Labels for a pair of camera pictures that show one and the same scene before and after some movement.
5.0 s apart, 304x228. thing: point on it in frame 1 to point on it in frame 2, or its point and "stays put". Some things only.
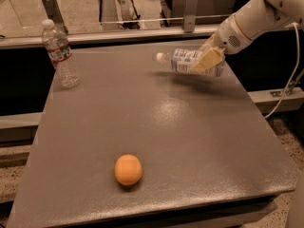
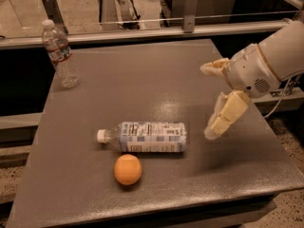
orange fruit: x=127 y=169 stays put
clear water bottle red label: x=59 y=49 stays put
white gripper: x=226 y=36 to x=250 y=69
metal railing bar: x=36 y=41 stays put
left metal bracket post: x=52 y=10 stays put
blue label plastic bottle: x=211 y=59 to x=146 y=136
